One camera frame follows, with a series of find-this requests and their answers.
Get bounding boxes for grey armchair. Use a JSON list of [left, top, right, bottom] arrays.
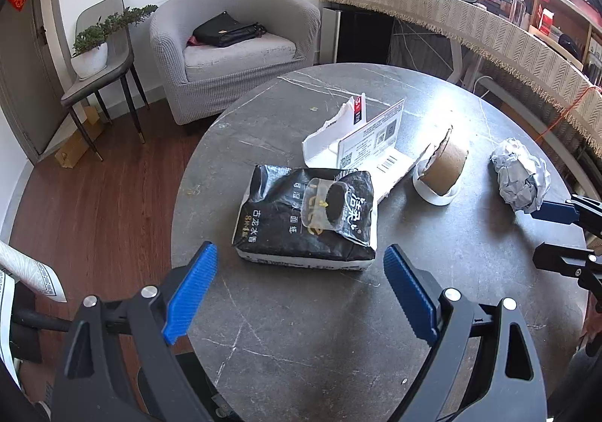
[[149, 0, 321, 126]]

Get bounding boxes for clear plastic cup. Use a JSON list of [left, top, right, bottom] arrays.
[[301, 178, 365, 235]]

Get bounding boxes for beige fringed tablecloth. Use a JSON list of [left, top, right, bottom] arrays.
[[321, 0, 601, 154]]

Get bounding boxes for potted green plant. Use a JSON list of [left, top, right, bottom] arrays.
[[71, 5, 158, 81]]

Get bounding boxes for white torn paper box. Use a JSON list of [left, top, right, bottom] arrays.
[[302, 94, 432, 203]]

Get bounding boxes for wooden bookshelf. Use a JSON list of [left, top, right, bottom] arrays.
[[478, 0, 601, 85]]

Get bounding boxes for white paper ball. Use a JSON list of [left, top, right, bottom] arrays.
[[490, 138, 551, 214]]

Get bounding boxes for grey side chair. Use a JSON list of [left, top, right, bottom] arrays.
[[60, 27, 149, 161]]

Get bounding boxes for black handbag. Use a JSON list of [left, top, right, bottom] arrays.
[[188, 12, 268, 48]]

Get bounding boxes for cardboard box on floor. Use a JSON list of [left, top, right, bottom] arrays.
[[54, 106, 104, 168]]

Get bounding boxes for black rice bag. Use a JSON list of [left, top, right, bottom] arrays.
[[232, 164, 377, 271]]

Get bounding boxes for brown cardboard tape roll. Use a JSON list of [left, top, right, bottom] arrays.
[[412, 126, 469, 207]]

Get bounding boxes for grey door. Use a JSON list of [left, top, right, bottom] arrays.
[[1, 0, 66, 163]]

